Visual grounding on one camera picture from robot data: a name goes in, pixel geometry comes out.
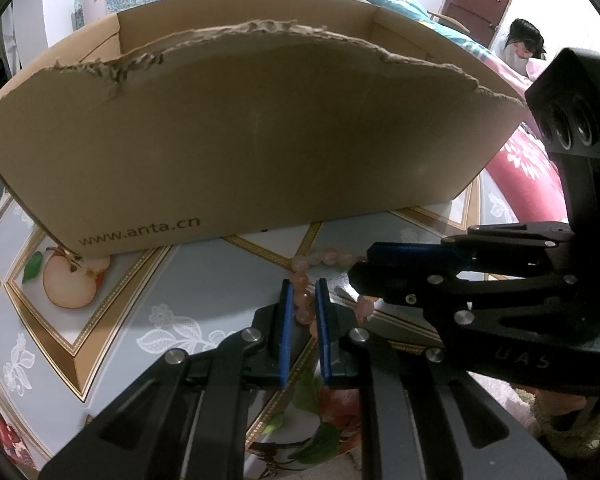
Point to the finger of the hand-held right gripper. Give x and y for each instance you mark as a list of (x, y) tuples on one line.
[(405, 251), (405, 282)]

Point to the person's right forearm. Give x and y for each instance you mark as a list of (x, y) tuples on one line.
[(580, 435)]

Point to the white fleece garment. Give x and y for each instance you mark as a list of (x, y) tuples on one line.
[(500, 391)]

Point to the pink floral blanket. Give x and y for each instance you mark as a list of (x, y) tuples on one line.
[(522, 160)]

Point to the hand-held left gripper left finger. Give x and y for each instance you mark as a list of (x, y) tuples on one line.
[(286, 335)]

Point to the teal pillow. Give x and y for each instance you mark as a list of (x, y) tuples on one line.
[(395, 0)]

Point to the torn cardboard box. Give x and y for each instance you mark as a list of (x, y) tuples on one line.
[(255, 160)]

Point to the person's right hand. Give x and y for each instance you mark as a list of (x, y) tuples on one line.
[(560, 402)]

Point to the wooden chair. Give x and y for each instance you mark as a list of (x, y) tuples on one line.
[(447, 19)]

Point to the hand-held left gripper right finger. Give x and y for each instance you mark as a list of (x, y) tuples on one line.
[(322, 335)]

